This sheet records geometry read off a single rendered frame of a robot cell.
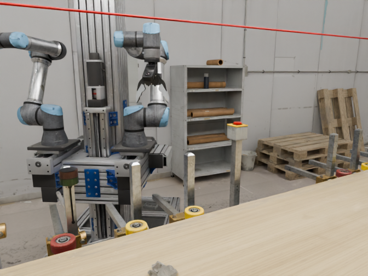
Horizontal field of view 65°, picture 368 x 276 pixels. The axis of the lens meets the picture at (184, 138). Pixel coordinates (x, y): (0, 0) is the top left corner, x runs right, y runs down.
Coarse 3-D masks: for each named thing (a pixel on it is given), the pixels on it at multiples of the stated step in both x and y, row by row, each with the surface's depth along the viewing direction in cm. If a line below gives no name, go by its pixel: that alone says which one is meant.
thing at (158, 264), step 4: (152, 264) 86; (156, 264) 84; (160, 264) 84; (164, 264) 85; (152, 268) 84; (156, 268) 84; (160, 268) 82; (164, 268) 82; (168, 268) 84; (172, 268) 83; (148, 272) 82; (152, 272) 81; (156, 272) 81; (160, 272) 81; (164, 272) 81; (168, 272) 81; (172, 272) 81; (176, 272) 81
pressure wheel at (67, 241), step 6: (60, 234) 101; (66, 234) 101; (72, 234) 101; (54, 240) 97; (60, 240) 98; (66, 240) 98; (72, 240) 97; (54, 246) 95; (60, 246) 94; (66, 246) 95; (72, 246) 97; (54, 252) 95; (60, 252) 95
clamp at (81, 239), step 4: (80, 232) 109; (84, 232) 109; (76, 236) 107; (80, 236) 107; (84, 236) 108; (76, 240) 107; (80, 240) 107; (84, 240) 108; (48, 244) 102; (76, 244) 107; (80, 244) 108; (48, 248) 102; (76, 248) 107; (48, 252) 103
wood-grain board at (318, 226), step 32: (288, 192) 138; (320, 192) 138; (352, 192) 138; (192, 224) 109; (224, 224) 109; (256, 224) 109; (288, 224) 109; (320, 224) 109; (352, 224) 109; (64, 256) 90; (96, 256) 90; (128, 256) 90; (160, 256) 90; (192, 256) 90; (224, 256) 90; (256, 256) 90; (288, 256) 90; (320, 256) 90; (352, 256) 90
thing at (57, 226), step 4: (52, 208) 131; (56, 208) 131; (52, 212) 127; (56, 212) 127; (52, 216) 123; (56, 216) 123; (52, 220) 121; (56, 220) 120; (60, 220) 120; (56, 224) 117; (60, 224) 117; (56, 228) 114; (60, 228) 114; (56, 232) 111; (60, 232) 111
